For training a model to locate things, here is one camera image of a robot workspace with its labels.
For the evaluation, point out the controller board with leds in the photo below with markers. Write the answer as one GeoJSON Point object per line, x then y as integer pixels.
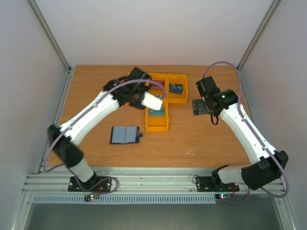
{"type": "Point", "coordinates": [91, 197]}
{"type": "Point", "coordinates": [223, 196]}

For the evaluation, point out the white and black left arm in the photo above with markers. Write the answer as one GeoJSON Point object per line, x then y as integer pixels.
{"type": "Point", "coordinates": [132, 89]}

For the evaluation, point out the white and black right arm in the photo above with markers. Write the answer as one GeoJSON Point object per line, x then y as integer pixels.
{"type": "Point", "coordinates": [266, 163]}

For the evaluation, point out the orange bin front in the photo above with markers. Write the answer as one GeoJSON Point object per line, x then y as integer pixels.
{"type": "Point", "coordinates": [157, 124]}

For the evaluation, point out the left controller board with LEDs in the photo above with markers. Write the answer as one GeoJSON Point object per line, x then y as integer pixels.
{"type": "Point", "coordinates": [91, 197]}

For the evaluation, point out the teal credit card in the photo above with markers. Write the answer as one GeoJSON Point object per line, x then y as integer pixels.
{"type": "Point", "coordinates": [156, 113]}

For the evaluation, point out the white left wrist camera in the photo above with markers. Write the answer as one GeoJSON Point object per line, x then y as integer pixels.
{"type": "Point", "coordinates": [151, 101]}

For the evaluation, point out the grey slotted cable duct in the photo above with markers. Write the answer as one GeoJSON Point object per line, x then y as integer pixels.
{"type": "Point", "coordinates": [124, 199]}

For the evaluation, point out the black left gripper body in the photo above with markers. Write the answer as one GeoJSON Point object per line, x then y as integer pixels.
{"type": "Point", "coordinates": [136, 99]}

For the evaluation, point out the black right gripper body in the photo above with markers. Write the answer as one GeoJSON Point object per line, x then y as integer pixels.
{"type": "Point", "coordinates": [199, 107]}

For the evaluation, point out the blue card holder wallet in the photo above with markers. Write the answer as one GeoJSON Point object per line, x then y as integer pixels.
{"type": "Point", "coordinates": [125, 135]}

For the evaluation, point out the right controller board with LEDs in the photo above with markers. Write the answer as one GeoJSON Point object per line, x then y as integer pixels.
{"type": "Point", "coordinates": [223, 196]}

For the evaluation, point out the red credit card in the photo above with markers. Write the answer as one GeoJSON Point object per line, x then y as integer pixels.
{"type": "Point", "coordinates": [158, 84]}

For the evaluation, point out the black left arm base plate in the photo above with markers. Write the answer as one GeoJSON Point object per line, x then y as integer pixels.
{"type": "Point", "coordinates": [95, 184]}

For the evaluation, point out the aluminium rail frame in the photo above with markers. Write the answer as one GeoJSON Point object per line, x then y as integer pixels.
{"type": "Point", "coordinates": [132, 180]}

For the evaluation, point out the blue credit card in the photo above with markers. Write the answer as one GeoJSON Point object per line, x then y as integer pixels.
{"type": "Point", "coordinates": [176, 88]}

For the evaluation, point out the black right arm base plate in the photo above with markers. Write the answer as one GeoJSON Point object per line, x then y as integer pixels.
{"type": "Point", "coordinates": [205, 184]}

